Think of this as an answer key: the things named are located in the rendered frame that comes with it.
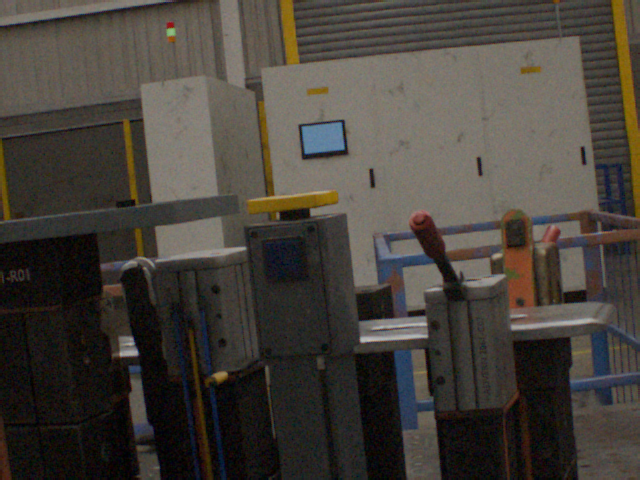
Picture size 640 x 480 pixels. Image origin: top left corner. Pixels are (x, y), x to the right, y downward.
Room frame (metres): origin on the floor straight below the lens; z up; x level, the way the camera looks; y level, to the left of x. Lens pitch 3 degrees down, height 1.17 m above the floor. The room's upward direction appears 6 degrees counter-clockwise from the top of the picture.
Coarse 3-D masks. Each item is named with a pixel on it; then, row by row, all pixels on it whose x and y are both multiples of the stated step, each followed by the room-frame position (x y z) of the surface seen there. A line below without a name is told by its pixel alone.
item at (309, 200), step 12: (312, 192) 1.05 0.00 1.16; (324, 192) 1.03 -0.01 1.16; (336, 192) 1.06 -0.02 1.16; (252, 204) 1.03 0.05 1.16; (264, 204) 1.02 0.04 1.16; (276, 204) 1.02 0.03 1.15; (288, 204) 1.02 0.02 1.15; (300, 204) 1.01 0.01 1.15; (312, 204) 1.01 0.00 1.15; (324, 204) 1.03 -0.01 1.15; (288, 216) 1.03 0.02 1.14; (300, 216) 1.03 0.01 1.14
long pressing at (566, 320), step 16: (576, 304) 1.37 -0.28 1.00; (592, 304) 1.35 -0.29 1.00; (608, 304) 1.36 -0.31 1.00; (384, 320) 1.44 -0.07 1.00; (400, 320) 1.43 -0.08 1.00; (416, 320) 1.41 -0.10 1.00; (512, 320) 1.30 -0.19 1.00; (528, 320) 1.29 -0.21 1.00; (544, 320) 1.27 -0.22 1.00; (560, 320) 1.26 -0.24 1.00; (576, 320) 1.22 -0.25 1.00; (592, 320) 1.22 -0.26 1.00; (608, 320) 1.26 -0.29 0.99; (128, 336) 1.56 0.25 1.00; (368, 336) 1.29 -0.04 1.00; (384, 336) 1.28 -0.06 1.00; (400, 336) 1.27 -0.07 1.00; (416, 336) 1.27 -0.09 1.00; (512, 336) 1.23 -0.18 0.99; (528, 336) 1.23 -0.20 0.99; (544, 336) 1.22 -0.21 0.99; (560, 336) 1.22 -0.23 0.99; (128, 352) 1.38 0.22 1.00; (368, 352) 1.28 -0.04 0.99
